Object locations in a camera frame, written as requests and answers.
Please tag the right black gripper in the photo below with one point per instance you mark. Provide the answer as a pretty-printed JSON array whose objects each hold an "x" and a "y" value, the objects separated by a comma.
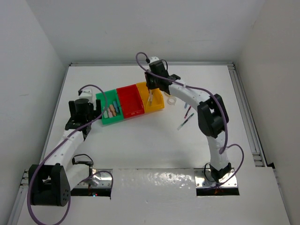
[{"x": 150, "y": 86}]

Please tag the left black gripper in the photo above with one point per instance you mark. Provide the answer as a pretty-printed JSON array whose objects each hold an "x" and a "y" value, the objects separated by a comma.
[{"x": 94, "y": 113}]

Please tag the pink eraser case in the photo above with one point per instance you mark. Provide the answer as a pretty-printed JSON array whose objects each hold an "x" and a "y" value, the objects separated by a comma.
[{"x": 109, "y": 114}]

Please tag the orange eraser case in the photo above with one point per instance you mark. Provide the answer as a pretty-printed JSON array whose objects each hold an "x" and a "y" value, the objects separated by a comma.
[{"x": 112, "y": 109}]

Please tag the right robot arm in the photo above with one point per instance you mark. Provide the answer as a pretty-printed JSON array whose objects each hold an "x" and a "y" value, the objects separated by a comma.
[{"x": 211, "y": 113}]

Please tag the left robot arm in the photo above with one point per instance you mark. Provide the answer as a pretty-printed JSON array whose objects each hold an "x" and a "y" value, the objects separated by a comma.
[{"x": 52, "y": 182}]

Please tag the yellow plastic bin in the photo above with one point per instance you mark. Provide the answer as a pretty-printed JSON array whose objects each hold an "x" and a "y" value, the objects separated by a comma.
[{"x": 157, "y": 102}]

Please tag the small white tape roll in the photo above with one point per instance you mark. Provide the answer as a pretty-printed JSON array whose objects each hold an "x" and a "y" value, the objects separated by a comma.
[{"x": 171, "y": 100}]

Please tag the red plastic bin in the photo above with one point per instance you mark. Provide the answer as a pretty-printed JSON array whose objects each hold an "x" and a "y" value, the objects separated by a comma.
[{"x": 130, "y": 101}]

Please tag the green plastic bin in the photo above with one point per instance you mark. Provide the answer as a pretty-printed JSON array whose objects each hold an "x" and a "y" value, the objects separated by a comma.
[{"x": 111, "y": 96}]

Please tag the magenta ink pen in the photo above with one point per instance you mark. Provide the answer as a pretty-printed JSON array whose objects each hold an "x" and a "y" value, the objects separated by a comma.
[{"x": 187, "y": 112}]

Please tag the green ink pen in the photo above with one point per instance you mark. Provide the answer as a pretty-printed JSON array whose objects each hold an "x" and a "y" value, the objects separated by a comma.
[{"x": 186, "y": 120}]

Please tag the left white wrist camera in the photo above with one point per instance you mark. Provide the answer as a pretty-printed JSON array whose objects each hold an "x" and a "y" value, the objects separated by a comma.
[{"x": 86, "y": 94}]

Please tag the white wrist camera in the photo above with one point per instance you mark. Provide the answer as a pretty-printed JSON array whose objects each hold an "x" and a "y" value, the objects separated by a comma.
[
  {"x": 86, "y": 94},
  {"x": 152, "y": 59}
]

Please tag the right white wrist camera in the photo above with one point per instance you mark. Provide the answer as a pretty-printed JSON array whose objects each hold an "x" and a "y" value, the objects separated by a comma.
[{"x": 152, "y": 59}]

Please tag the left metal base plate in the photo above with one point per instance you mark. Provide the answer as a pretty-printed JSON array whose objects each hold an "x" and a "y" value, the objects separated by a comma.
[{"x": 98, "y": 178}]

